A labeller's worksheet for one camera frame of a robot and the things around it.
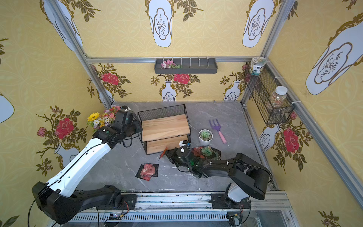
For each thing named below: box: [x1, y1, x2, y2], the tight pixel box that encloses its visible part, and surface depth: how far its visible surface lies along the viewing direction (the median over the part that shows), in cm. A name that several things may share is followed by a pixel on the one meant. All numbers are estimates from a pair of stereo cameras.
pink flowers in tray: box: [160, 59, 181, 70], surface depth 89 cm
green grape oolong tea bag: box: [199, 145, 222, 161], surface depth 92 cm
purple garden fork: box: [208, 118, 227, 145], surface depth 106 cm
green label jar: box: [250, 56, 268, 76], surface depth 87 cm
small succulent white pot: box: [198, 129, 214, 147], surface depth 92 cm
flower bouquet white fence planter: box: [86, 104, 121, 130], surface depth 89 cm
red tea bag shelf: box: [135, 163, 156, 182], surface depth 86 cm
